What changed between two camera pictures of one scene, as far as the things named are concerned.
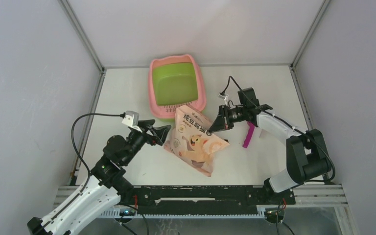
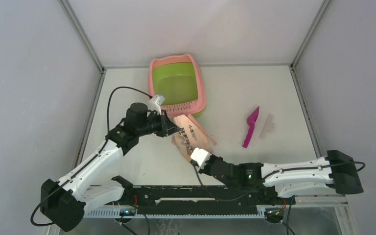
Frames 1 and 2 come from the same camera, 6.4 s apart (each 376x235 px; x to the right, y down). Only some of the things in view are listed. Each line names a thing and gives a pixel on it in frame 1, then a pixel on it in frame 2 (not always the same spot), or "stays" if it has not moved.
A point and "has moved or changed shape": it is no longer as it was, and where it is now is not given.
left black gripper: [162, 132] -> [167, 126]
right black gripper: [222, 122] -> [204, 170]
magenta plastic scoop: [251, 128] stays
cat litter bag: [192, 142] has moved or changed shape
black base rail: [207, 199] stays
